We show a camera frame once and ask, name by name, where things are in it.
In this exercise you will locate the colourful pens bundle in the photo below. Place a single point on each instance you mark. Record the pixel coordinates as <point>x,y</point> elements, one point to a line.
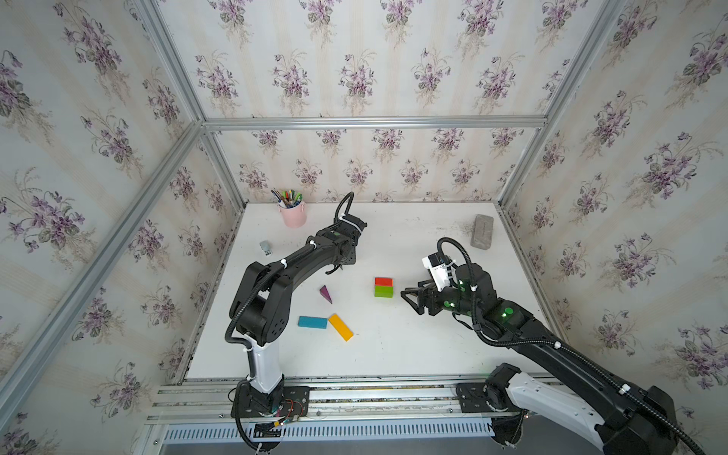
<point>288,199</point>

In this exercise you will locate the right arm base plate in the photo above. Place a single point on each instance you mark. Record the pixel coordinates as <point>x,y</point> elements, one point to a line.
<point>477,397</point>

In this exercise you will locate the pink pen cup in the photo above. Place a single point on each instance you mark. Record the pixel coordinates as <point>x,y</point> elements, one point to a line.
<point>294,217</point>

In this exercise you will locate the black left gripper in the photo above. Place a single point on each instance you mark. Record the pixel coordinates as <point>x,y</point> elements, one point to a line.
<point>353,257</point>

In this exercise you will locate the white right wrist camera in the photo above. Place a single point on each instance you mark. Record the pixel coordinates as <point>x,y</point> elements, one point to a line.
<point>441,268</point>

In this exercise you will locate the yellow rectangular block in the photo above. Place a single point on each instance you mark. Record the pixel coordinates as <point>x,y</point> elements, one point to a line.
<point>341,327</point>

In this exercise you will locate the grey rectangular stone block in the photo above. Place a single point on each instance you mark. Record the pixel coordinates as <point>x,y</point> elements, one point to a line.
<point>482,232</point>

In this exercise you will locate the purple triangle block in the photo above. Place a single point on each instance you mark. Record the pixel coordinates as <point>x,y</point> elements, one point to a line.
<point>325,294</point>

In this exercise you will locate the aluminium mounting rail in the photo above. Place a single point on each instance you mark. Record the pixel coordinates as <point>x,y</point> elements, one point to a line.
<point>330,398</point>

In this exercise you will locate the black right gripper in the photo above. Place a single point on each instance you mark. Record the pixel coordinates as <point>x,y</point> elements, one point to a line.
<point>424,294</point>

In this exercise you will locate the white slotted cable duct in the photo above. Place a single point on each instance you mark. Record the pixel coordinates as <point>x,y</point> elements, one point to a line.
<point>325,431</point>

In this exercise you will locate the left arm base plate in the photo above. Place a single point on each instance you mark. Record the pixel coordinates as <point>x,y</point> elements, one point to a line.
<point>287,402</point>

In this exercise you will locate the small grey white object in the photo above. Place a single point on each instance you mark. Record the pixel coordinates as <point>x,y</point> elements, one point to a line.
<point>266,247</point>

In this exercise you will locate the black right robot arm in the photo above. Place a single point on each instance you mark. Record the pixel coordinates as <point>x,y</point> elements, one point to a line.
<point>615,415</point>

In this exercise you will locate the green rectangular block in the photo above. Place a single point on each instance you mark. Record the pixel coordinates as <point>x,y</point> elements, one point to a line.
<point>385,292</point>

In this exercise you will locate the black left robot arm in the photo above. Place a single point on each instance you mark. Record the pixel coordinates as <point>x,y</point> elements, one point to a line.
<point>260,310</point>

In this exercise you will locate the teal rectangular block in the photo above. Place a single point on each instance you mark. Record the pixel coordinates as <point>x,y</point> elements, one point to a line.
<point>316,323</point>

